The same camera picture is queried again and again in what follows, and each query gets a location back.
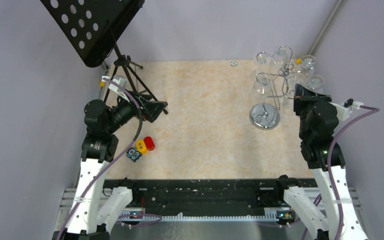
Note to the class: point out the red cylinder block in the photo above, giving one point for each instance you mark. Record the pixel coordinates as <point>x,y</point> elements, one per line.
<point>149,143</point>

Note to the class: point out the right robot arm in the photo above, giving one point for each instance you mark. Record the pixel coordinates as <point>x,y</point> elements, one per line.
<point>318,119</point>

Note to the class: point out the yellow ring block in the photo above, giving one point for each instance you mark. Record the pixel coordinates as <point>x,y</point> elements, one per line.
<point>141,147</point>

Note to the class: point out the clear smooth wine glass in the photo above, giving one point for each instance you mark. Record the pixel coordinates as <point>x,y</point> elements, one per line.
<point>316,83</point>

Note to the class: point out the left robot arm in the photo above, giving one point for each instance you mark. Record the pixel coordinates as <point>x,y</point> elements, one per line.
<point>87,219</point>

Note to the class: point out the etched wine glass far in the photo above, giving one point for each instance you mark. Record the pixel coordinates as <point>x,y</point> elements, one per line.
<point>281,56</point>

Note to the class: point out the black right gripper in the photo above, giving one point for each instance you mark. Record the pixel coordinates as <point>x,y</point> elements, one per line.
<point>302,96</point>

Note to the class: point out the chrome wine glass rack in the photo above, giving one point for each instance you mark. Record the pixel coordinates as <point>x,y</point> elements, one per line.
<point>266,116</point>

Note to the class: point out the etched wine glass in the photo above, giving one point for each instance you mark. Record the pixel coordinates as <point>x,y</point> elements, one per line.
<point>281,56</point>
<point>307,65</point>

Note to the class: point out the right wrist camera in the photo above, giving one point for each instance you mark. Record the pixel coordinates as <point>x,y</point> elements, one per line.
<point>345,110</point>

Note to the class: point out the etched wine glass near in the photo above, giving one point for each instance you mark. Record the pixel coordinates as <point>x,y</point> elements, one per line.
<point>307,65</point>

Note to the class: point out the black perforated music stand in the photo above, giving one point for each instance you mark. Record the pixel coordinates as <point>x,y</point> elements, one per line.
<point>93,28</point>

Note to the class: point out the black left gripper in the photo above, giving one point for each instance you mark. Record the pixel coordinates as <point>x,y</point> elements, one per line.
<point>151,109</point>

